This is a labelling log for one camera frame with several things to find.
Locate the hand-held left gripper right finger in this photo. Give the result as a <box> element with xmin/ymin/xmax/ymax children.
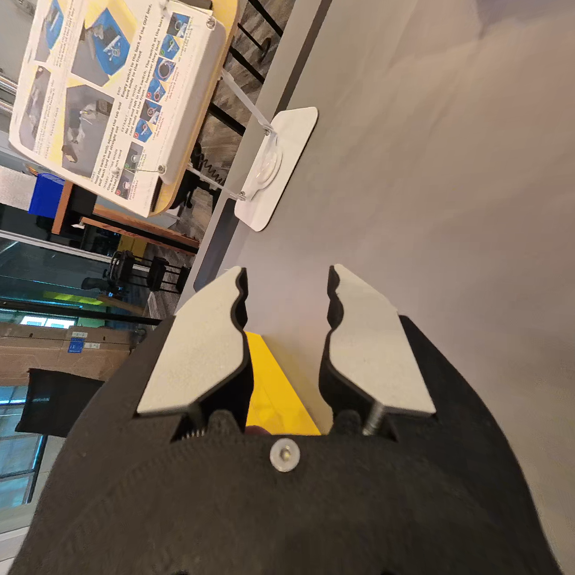
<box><xmin>319</xmin><ymin>264</ymin><xmax>436</xmax><ymax>435</ymax></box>

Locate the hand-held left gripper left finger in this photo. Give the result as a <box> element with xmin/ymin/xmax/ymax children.
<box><xmin>136</xmin><ymin>266</ymin><xmax>253</xmax><ymax>432</ymax></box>

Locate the brown wooden desk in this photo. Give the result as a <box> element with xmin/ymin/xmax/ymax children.
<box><xmin>52</xmin><ymin>180</ymin><xmax>200</xmax><ymax>254</ymax></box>

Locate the cardboard box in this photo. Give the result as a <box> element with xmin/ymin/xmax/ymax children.
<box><xmin>0</xmin><ymin>323</ymin><xmax>146</xmax><ymax>387</ymax></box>

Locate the black cloth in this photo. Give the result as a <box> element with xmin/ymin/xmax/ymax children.
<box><xmin>16</xmin><ymin>368</ymin><xmax>106</xmax><ymax>436</ymax></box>

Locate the small blue storage bin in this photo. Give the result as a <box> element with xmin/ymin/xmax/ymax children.
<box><xmin>28</xmin><ymin>173</ymin><xmax>66</xmax><ymax>216</ymax></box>

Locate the white document stand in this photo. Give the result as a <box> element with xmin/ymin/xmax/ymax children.
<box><xmin>155</xmin><ymin>18</ymin><xmax>319</xmax><ymax>232</ymax></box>

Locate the printed instruction sheet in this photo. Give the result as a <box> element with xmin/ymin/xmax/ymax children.
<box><xmin>9</xmin><ymin>0</ymin><xmax>215</xmax><ymax>217</ymax></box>

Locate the coiled black cable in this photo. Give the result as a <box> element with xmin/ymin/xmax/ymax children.
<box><xmin>191</xmin><ymin>143</ymin><xmax>226</xmax><ymax>181</ymax></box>

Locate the black metal table frame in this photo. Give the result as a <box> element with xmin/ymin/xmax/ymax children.
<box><xmin>202</xmin><ymin>0</ymin><xmax>288</xmax><ymax>135</ymax></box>

